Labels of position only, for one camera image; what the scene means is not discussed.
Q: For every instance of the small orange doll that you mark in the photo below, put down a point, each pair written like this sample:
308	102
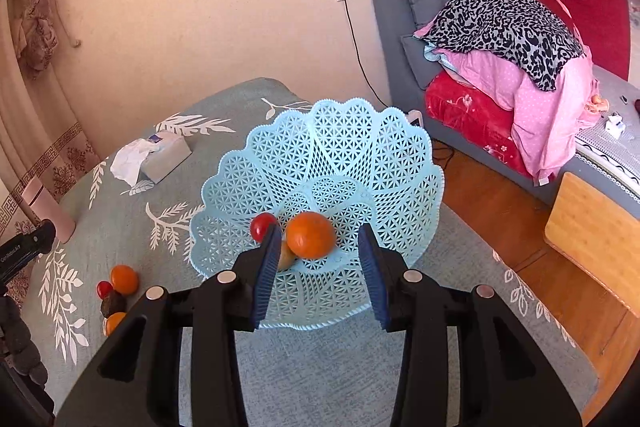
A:
595	104

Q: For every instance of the pink dotted quilt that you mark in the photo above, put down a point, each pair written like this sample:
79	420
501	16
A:
540	117

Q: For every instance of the dark purple mangosteen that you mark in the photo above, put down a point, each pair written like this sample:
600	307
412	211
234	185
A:
112	305

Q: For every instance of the light blue plastic basket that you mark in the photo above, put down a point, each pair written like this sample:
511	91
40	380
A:
350	147

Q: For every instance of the grey sofa with clothes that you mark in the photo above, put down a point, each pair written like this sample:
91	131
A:
395	57

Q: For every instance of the blue tissue box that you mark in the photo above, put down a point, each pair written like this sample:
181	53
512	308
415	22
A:
165	152

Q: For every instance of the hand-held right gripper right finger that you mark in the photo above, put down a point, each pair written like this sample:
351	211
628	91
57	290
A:
376	279

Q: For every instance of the grey-green leaf print tablecloth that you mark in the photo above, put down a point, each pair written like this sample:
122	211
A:
300	382

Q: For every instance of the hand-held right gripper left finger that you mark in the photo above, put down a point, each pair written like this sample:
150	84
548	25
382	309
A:
265	277

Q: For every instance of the red cherry tomato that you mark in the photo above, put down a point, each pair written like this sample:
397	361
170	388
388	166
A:
103	289
260	227

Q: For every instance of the beige patterned curtain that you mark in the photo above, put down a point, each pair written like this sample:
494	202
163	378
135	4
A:
30	107

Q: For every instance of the small white box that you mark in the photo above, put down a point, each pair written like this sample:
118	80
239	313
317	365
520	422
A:
615	124

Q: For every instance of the pink thermos bottle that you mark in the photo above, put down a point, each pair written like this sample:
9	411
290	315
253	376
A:
47	207

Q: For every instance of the red floral quilt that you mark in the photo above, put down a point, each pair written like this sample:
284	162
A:
465	117

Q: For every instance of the leopard print blanket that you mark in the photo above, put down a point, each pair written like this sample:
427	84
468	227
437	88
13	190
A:
505	27

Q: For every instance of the grey knitted bedspread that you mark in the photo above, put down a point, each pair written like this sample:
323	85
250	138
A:
610	157

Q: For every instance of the yellow-green round fruit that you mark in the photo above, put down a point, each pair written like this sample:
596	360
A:
286	259

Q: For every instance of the purple curtain tieback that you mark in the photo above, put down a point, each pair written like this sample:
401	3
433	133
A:
35	32

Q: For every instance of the bamboo wooden board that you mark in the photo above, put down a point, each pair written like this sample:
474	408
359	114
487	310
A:
595	237

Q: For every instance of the orange mandarin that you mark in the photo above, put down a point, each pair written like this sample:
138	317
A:
114	323
310	234
123	279

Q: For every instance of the small grey cushion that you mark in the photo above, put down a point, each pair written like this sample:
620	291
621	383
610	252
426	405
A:
415	57

